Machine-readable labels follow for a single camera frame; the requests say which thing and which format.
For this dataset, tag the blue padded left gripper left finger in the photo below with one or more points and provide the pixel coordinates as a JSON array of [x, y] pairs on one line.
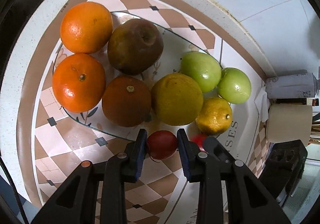
[[137, 155]]

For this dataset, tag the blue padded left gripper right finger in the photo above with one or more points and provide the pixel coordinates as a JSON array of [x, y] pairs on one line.
[[188, 152]]

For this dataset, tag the red cherry tomato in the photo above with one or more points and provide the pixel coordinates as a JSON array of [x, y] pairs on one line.
[[199, 139], [162, 144]]

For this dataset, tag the yellow lemon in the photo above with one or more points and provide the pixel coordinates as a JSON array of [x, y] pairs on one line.
[[215, 117], [177, 99]]

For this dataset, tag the dark reddish orange fruit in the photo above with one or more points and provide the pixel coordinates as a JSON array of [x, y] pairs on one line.
[[126, 101]]

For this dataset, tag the green apple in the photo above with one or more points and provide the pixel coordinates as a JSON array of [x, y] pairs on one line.
[[202, 68], [234, 86]]

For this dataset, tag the orange mandarin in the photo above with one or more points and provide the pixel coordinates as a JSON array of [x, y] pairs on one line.
[[79, 82], [86, 28]]

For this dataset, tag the dark brown passion fruit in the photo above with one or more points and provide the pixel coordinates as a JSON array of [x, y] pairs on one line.
[[134, 46]]

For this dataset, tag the checkered brown table mat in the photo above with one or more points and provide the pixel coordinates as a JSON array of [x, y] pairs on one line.
[[52, 146]]

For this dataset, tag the cream utensil holder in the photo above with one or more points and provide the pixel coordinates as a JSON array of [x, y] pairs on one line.
[[289, 122]]

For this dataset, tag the white folded tissue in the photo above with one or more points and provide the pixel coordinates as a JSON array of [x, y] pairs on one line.
[[262, 103]]

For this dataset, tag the oval floral ceramic plate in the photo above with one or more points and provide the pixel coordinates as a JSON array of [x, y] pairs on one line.
[[175, 47]]

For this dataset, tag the grey spray can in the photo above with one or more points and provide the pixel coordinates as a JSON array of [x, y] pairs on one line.
[[302, 85]]

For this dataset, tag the black gas stove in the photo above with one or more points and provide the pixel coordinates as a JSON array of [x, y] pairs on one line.
[[24, 9]]

